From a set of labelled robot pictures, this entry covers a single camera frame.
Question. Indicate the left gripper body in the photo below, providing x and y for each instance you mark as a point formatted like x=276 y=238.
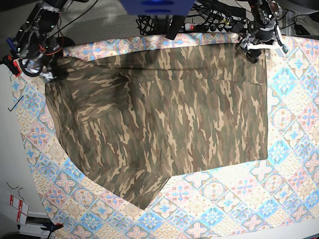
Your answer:
x=253 y=55

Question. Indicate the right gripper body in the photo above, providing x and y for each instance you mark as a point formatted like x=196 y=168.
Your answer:
x=39 y=59

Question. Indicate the camouflage T-shirt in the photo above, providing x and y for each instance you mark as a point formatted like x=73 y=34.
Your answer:
x=131 y=122

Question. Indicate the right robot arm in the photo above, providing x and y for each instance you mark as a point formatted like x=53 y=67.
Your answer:
x=43 y=19

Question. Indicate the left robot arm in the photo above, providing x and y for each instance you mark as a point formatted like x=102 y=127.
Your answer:
x=264 y=11

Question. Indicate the red black clamp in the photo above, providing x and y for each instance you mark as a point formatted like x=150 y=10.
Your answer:
x=12 y=65

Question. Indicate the white power strip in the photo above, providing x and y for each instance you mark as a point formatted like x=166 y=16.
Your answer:
x=208 y=27

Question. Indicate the red white label card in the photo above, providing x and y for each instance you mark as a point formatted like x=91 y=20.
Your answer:
x=22 y=208

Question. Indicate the blue orange bottom clamp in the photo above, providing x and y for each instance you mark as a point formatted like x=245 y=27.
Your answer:
x=51 y=228

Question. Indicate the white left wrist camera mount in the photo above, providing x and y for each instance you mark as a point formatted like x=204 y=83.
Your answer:
x=264 y=38

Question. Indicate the blue camera housing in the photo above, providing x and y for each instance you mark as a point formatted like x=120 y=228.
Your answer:
x=157 y=7

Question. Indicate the black wire basket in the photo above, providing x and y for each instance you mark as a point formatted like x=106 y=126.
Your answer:
x=145 y=25

